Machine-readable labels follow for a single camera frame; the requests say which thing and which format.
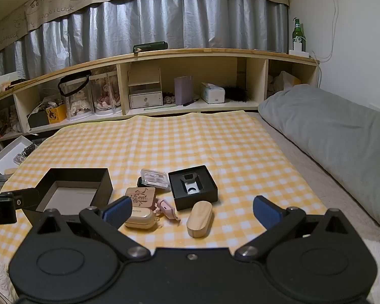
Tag white wall cable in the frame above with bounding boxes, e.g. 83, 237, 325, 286
316, 0, 341, 61

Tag small black box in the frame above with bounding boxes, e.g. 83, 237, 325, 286
168, 165, 219, 211

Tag white tissue box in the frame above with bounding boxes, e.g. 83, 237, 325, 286
200, 82, 225, 105

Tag black storage box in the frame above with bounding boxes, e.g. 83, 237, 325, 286
27, 111, 50, 129

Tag grey curtain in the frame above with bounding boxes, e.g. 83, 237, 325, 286
0, 0, 289, 81

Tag purple box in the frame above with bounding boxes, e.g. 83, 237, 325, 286
174, 76, 195, 106

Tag large black box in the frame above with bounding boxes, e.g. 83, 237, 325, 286
22, 167, 113, 220

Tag white drawer organizer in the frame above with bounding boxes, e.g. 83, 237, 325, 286
127, 68, 164, 110

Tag clear doll display case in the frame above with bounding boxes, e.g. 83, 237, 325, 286
64, 76, 94, 121
89, 71, 124, 115

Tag green glass bottle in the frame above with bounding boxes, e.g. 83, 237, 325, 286
292, 17, 306, 52

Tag white card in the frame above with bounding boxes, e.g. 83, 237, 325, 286
0, 71, 20, 99

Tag black feather trim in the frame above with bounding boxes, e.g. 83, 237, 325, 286
223, 84, 258, 103

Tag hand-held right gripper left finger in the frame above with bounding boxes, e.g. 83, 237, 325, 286
32, 195, 150, 262

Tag yellow checked blanket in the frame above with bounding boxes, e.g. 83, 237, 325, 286
0, 111, 329, 279

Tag black headband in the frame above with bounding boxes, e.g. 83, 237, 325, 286
57, 71, 91, 97

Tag dark green bottle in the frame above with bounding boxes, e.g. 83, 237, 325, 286
133, 41, 168, 54

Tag white plastic bags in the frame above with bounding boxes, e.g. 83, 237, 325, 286
267, 71, 302, 94

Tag yellow printed box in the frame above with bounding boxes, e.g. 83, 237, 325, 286
46, 103, 67, 124

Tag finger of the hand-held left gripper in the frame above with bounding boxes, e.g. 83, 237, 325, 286
13, 188, 40, 211

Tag wooden shelf unit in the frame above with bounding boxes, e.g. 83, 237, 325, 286
0, 48, 320, 144

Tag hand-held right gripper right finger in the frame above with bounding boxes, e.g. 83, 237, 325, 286
235, 195, 358, 262

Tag silver metal piece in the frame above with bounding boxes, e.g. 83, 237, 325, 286
179, 174, 204, 196

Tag black hair claw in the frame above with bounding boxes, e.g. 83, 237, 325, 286
18, 144, 35, 158

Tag clear plastic nail case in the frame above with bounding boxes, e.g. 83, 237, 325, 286
141, 168, 169, 191

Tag white tray box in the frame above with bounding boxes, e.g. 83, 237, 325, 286
0, 135, 39, 175

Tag oval wooden box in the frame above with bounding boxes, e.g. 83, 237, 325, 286
186, 201, 214, 238

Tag square wooden coaster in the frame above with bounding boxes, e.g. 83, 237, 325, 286
125, 187, 156, 210

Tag grey pillow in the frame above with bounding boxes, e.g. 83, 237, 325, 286
258, 84, 380, 239

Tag pink small device with strap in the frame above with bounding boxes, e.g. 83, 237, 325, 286
155, 198, 181, 224

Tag beige earbud case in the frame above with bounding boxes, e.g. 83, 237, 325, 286
124, 207, 156, 229

